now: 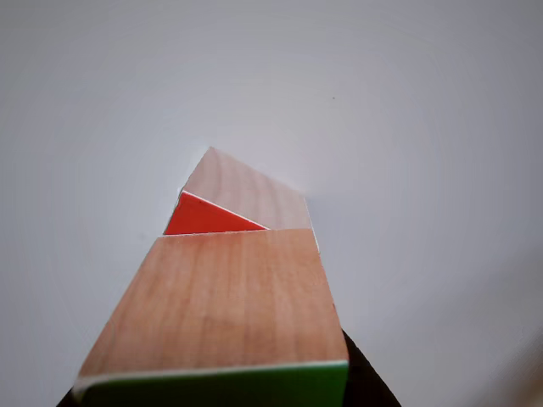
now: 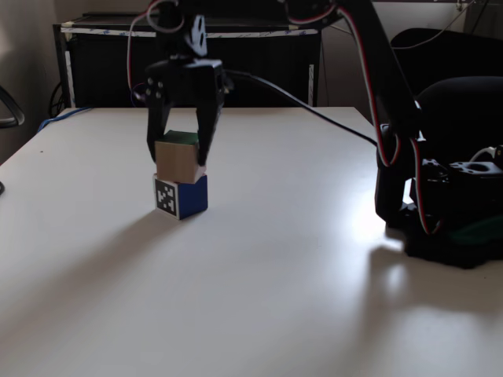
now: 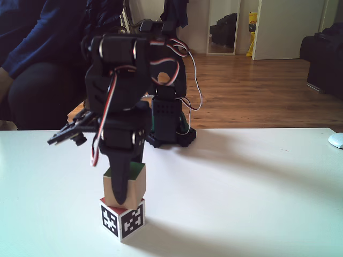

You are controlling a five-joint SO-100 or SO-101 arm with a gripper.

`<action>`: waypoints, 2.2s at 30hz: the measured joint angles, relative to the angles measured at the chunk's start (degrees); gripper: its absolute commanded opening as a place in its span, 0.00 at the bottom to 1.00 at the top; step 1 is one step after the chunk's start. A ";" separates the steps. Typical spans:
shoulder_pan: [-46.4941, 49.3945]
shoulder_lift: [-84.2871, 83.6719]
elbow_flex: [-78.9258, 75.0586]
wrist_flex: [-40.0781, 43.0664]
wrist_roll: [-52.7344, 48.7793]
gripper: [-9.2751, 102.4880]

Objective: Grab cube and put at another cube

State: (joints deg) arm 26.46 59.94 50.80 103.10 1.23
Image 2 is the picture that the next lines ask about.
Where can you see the green-topped wooden cube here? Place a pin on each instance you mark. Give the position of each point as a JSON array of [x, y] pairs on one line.
[[177, 161]]

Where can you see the red blue marker cube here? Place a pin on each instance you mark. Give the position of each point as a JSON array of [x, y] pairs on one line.
[[192, 198]]

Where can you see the black computer case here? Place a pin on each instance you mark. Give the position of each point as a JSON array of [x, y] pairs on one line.
[[267, 59]]

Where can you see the black chair armrest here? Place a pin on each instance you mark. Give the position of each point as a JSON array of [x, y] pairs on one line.
[[8, 123]]

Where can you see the black office chair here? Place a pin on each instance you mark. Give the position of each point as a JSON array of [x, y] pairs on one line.
[[463, 102]]

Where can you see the green clamp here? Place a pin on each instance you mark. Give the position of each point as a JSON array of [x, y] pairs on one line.
[[475, 231]]

